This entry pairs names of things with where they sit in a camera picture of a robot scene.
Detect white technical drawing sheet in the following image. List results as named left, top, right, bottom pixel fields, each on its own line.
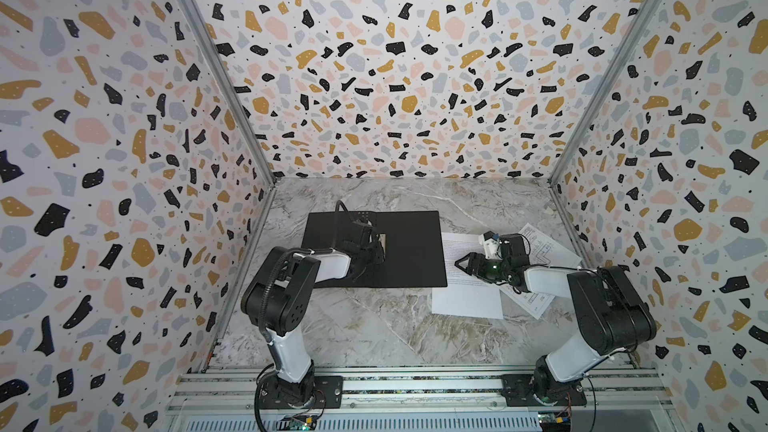
left=500, top=224, right=582, bottom=319

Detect orange folder black inside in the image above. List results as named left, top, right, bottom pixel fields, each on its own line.
left=301, top=209, right=447, bottom=288

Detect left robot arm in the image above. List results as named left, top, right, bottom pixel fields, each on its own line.
left=241, top=220, right=385, bottom=406

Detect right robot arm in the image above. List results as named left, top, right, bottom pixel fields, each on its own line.
left=454, top=232, right=657, bottom=405

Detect white text paper sheet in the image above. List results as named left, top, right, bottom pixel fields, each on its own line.
left=431, top=233, right=503, bottom=320

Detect right circuit board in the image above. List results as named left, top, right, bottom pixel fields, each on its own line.
left=537, top=413, right=571, bottom=432

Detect circuit board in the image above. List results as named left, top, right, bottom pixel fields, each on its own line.
left=276, top=415, right=318, bottom=431
left=537, top=413, right=571, bottom=432

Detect left circuit board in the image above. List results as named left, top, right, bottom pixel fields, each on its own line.
left=276, top=415, right=318, bottom=431

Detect left corner aluminium profile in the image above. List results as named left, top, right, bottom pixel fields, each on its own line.
left=180, top=0, right=276, bottom=184

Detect corner aluminium profile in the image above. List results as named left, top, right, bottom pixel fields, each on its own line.
left=180, top=0, right=276, bottom=184
left=548, top=0, right=662, bottom=191

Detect right corner aluminium profile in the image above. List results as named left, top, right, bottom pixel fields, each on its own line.
left=548, top=0, right=662, bottom=191

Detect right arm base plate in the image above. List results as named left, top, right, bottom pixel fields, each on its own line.
left=501, top=374, right=587, bottom=408

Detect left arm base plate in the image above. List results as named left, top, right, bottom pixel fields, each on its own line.
left=257, top=375, right=344, bottom=410

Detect aluminium mounting rail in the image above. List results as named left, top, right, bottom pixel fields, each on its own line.
left=167, top=365, right=673, bottom=415

